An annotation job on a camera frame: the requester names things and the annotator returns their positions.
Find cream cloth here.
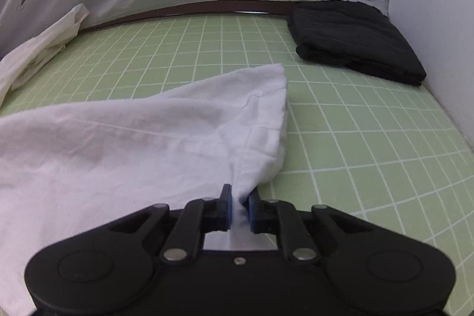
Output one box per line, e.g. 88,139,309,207
0,3,90,98

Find black folded garment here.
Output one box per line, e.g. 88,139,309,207
288,1,427,86

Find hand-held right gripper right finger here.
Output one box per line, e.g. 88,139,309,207
248,188,371,266

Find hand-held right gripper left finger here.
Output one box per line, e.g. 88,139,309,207
107,184,235,266

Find white pants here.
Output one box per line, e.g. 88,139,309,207
0,63,289,316

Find green grid mat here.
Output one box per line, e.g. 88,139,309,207
0,13,474,316

